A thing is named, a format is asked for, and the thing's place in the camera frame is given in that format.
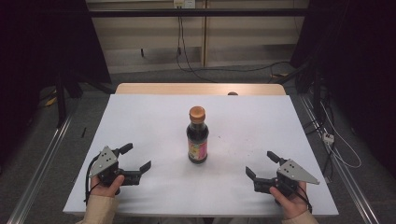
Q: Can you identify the white wall socket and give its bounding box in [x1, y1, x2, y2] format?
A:
[173, 0, 197, 9]

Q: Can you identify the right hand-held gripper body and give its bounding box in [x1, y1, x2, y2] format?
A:
[253, 158, 320, 198]

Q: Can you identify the black metal stand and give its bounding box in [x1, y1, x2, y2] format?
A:
[53, 69, 85, 129]

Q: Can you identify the black floor cable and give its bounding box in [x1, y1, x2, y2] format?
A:
[214, 61, 293, 75]

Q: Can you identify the dark sauce bottle orange cap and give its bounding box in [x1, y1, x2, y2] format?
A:
[186, 105, 210, 165]

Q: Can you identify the black hanging cable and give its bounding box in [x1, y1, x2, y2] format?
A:
[175, 16, 219, 84]

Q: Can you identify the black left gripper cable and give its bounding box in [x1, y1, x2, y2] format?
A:
[83, 154, 104, 205]

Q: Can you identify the white power strip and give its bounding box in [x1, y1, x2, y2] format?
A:
[322, 132, 335, 146]

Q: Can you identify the person's left hand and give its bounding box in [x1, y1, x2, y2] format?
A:
[90, 175, 126, 199]

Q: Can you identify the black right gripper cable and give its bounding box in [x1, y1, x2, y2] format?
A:
[288, 181, 314, 215]

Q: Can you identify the white board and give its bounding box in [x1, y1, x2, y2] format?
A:
[63, 93, 340, 217]

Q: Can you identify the black horizontal bar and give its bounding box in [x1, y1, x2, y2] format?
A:
[88, 7, 310, 19]

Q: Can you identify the wooden table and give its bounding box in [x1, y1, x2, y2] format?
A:
[115, 82, 287, 96]

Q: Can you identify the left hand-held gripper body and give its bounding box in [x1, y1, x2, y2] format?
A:
[89, 145, 143, 188]

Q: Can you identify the metal floor rail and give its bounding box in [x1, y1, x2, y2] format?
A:
[6, 114, 75, 224]
[298, 92, 381, 224]

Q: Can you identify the white cable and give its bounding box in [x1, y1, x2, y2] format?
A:
[319, 102, 362, 170]

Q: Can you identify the black curtain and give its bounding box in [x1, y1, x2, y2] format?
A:
[0, 0, 112, 162]
[290, 0, 396, 178]

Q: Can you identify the person's right hand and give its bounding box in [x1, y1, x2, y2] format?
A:
[269, 181, 310, 220]

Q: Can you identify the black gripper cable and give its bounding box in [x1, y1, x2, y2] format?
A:
[288, 181, 314, 215]
[83, 154, 104, 205]

